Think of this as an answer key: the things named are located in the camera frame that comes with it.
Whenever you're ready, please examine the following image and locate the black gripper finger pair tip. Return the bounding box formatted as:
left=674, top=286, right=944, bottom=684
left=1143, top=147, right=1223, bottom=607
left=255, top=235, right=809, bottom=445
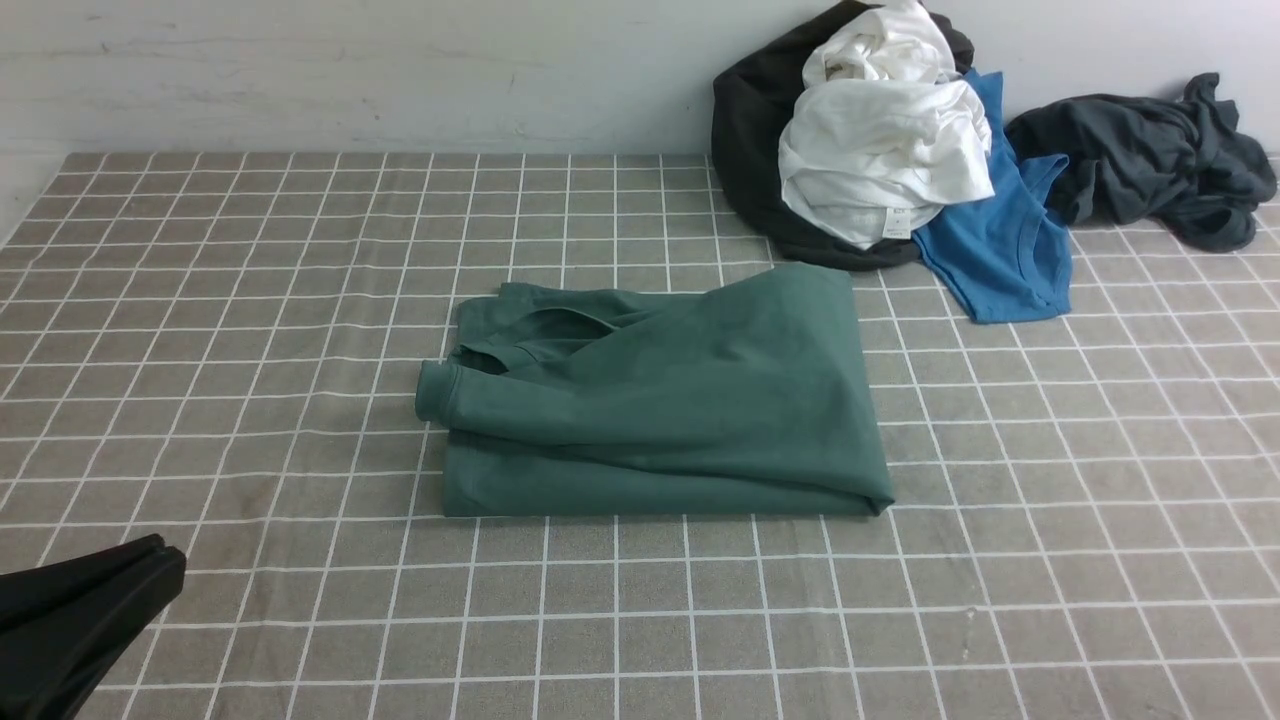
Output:
left=1, top=534, right=187, bottom=719

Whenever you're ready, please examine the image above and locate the green long sleeve shirt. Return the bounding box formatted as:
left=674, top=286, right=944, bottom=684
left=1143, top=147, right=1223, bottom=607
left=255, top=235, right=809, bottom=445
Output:
left=415, top=264, right=895, bottom=518

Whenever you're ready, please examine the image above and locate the black garment under white shirt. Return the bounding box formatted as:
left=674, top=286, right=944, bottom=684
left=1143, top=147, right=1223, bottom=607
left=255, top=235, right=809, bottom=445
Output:
left=710, top=1, right=975, bottom=272

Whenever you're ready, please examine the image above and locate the white crumpled shirt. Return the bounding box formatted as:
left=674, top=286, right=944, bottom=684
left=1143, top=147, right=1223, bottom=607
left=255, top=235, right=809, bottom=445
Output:
left=778, top=1, right=995, bottom=249

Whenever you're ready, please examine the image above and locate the blue shirt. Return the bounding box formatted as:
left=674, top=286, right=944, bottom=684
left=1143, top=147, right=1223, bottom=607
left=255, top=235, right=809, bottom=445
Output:
left=911, top=70, right=1073, bottom=324

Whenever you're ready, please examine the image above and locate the dark grey crumpled shirt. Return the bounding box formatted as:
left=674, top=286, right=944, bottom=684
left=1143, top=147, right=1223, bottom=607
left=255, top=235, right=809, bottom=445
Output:
left=1005, top=73, right=1277, bottom=252

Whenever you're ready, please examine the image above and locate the grey checkered tablecloth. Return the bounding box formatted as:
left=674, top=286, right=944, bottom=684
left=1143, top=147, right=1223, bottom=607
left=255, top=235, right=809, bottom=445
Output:
left=1, top=152, right=1279, bottom=719

